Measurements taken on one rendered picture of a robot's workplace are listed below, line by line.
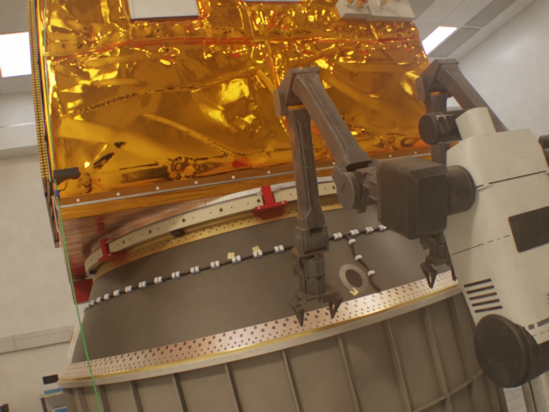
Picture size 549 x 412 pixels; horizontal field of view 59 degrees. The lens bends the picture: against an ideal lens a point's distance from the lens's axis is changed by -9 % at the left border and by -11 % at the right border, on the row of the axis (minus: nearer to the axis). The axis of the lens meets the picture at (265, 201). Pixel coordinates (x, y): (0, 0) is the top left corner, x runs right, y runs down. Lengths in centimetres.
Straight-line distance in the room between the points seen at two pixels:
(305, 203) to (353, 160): 30
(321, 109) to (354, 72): 135
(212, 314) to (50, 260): 573
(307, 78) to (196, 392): 111
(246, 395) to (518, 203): 114
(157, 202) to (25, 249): 561
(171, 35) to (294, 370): 146
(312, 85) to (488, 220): 54
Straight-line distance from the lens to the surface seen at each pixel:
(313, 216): 139
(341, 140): 116
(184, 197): 206
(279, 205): 205
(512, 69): 1057
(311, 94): 126
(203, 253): 204
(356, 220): 218
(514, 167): 107
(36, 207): 768
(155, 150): 205
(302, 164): 137
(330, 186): 217
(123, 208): 201
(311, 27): 261
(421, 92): 158
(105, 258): 234
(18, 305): 744
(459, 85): 149
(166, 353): 190
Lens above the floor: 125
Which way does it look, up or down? 12 degrees up
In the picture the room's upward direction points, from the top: 14 degrees counter-clockwise
